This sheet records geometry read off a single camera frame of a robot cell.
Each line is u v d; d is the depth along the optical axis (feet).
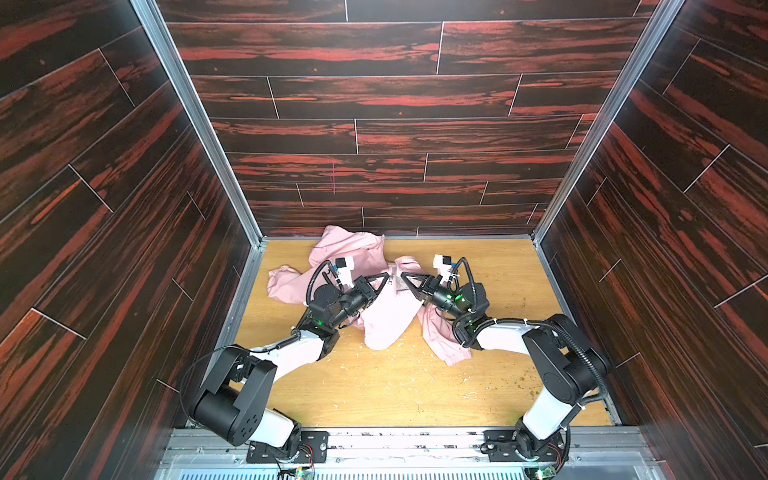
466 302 2.19
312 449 2.39
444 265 2.58
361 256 3.57
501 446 2.40
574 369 1.54
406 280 2.54
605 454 2.40
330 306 2.08
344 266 2.47
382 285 2.51
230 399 1.45
